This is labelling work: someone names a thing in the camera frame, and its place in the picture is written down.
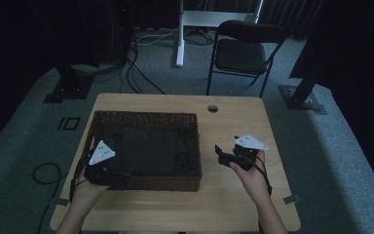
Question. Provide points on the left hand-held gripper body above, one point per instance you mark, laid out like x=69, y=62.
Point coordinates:
x=101, y=152

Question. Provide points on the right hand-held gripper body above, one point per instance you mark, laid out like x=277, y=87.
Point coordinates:
x=248, y=143

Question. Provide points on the dark grey cloth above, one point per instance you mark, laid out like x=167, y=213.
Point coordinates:
x=149, y=152

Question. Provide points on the brown wicker basket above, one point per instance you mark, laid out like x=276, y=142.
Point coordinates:
x=142, y=118

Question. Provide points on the person's right hand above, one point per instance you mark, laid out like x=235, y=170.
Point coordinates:
x=253, y=180

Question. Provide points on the person's left hand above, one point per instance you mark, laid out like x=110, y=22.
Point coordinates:
x=86, y=190

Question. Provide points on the black slanted stand with base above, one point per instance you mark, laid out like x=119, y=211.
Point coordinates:
x=300, y=97

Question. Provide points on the black stand with square base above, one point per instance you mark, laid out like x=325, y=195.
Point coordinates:
x=71, y=87

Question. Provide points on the black folding chair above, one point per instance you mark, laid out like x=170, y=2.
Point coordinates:
x=240, y=55

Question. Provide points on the dark curtain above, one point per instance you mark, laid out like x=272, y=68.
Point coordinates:
x=292, y=16

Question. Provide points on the white desk frame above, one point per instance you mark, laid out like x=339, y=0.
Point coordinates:
x=180, y=48

